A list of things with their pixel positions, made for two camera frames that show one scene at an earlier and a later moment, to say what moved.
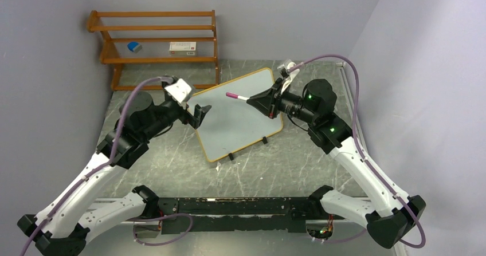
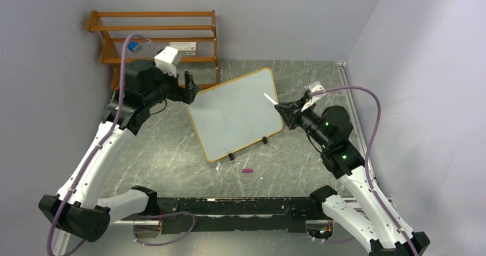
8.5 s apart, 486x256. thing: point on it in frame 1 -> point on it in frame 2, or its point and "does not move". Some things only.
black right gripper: (268, 102) -> (291, 112)
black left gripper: (194, 120) -> (184, 94)
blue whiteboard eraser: (134, 46) does not move
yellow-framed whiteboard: (231, 123) does not move
